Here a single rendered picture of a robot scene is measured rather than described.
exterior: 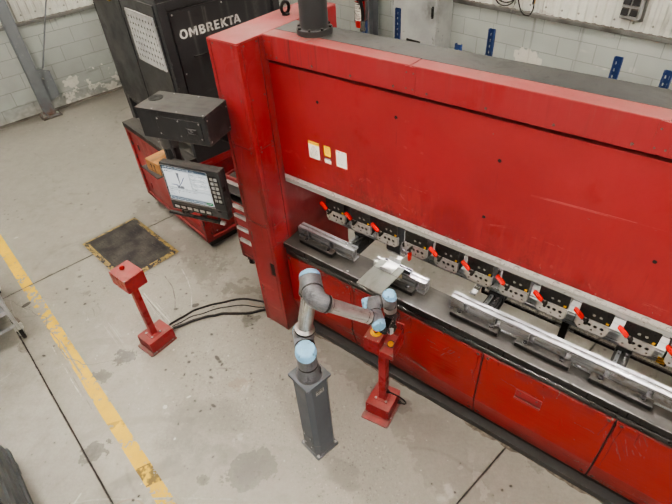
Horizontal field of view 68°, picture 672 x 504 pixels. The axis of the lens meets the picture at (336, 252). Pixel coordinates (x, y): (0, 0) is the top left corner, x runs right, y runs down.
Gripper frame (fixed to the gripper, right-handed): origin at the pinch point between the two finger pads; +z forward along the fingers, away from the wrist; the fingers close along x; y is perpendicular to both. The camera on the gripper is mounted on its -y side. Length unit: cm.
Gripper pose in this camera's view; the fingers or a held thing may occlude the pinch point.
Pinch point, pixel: (389, 333)
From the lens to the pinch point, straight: 303.0
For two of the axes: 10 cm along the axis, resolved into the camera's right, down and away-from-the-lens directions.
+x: -8.7, -2.8, 4.1
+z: 1.0, 7.0, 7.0
